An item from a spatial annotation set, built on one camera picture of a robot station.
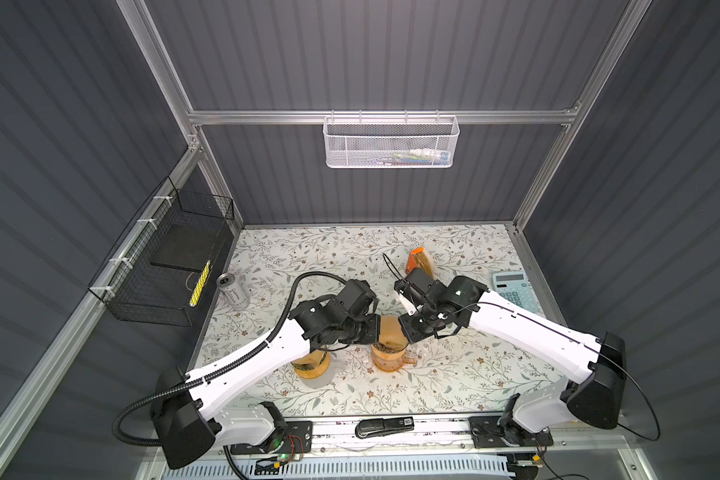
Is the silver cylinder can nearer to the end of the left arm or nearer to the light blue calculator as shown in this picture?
the end of the left arm

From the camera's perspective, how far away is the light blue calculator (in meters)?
0.98

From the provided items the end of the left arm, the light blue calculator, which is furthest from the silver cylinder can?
the light blue calculator
